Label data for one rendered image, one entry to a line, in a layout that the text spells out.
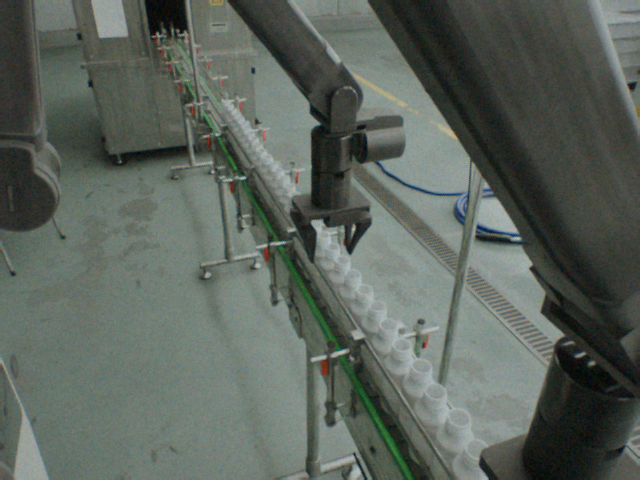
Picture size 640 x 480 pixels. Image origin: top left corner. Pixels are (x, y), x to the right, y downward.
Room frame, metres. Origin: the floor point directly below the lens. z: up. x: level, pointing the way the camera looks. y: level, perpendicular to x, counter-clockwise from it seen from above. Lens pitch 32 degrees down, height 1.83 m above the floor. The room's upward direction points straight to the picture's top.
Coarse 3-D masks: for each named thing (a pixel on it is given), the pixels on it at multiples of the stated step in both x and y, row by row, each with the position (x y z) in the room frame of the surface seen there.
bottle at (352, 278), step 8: (352, 272) 0.95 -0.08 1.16; (360, 272) 0.94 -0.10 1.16; (344, 280) 0.93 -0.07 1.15; (352, 280) 0.92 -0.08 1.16; (360, 280) 0.93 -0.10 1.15; (344, 288) 0.93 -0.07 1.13; (352, 288) 0.92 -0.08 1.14; (344, 296) 0.91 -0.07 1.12; (352, 296) 0.91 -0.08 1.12; (344, 304) 0.91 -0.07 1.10; (344, 320) 0.91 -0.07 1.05; (344, 328) 0.91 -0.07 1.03
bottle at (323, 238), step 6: (318, 234) 1.11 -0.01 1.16; (324, 234) 1.12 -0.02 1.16; (318, 240) 1.09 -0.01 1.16; (324, 240) 1.08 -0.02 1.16; (330, 240) 1.10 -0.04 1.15; (318, 246) 1.09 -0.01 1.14; (324, 246) 1.08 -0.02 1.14; (318, 252) 1.08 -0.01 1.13; (324, 252) 1.08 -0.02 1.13; (318, 258) 1.07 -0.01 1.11; (312, 264) 1.09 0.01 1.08; (318, 264) 1.07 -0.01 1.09; (312, 270) 1.09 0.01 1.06; (312, 276) 1.09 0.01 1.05; (318, 276) 1.07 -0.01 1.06; (318, 282) 1.07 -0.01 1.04; (312, 288) 1.09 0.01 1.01; (318, 288) 1.07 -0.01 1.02
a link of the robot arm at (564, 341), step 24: (552, 360) 0.24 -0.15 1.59; (576, 360) 0.23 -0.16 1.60; (552, 384) 0.23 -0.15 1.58; (576, 384) 0.22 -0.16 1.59; (600, 384) 0.22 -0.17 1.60; (552, 408) 0.23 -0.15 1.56; (576, 408) 0.22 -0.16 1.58; (600, 408) 0.21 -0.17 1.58; (624, 408) 0.21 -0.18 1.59; (576, 432) 0.21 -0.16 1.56; (600, 432) 0.21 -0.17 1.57; (624, 432) 0.21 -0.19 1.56
